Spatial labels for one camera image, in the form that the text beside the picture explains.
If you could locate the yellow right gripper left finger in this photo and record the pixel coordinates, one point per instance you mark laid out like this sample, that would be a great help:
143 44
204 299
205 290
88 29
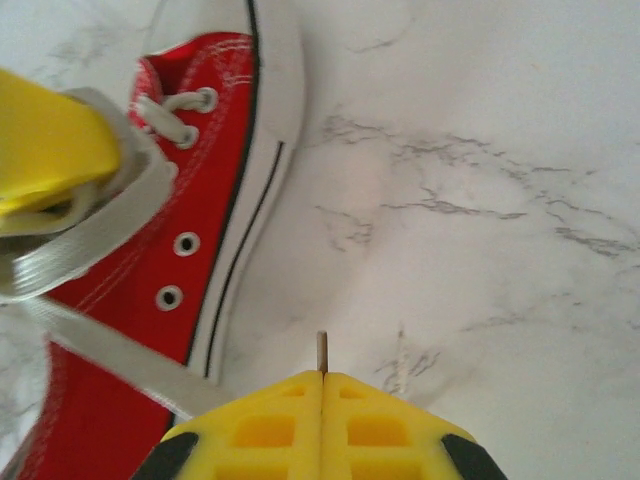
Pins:
260 430

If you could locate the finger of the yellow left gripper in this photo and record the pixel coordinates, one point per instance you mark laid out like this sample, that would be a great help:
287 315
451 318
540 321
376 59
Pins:
45 140

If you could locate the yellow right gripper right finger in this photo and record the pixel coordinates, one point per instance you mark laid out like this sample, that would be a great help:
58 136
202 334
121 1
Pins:
390 435

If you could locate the red canvas sneaker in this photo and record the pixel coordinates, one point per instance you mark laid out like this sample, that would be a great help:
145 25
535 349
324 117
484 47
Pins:
200 175

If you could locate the white shoelace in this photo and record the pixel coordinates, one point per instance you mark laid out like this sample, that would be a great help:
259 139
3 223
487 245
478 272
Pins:
100 335

